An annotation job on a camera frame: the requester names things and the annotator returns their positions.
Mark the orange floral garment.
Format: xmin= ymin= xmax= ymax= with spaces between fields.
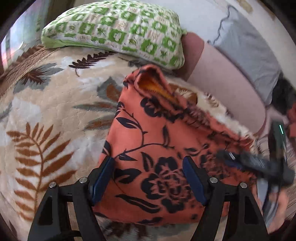
xmin=93 ymin=65 xmax=256 ymax=225

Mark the pink bolster pillow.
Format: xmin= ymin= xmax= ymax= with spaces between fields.
xmin=174 ymin=32 xmax=266 ymax=136

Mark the grey cloth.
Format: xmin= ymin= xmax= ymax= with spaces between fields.
xmin=208 ymin=5 xmax=282 ymax=105

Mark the beige leaf-print blanket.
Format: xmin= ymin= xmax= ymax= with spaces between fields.
xmin=0 ymin=45 xmax=265 ymax=241

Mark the green patterned pillow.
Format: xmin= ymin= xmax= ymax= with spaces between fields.
xmin=41 ymin=1 xmax=185 ymax=70

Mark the frosted glass window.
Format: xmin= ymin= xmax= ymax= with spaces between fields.
xmin=1 ymin=0 xmax=50 ymax=70

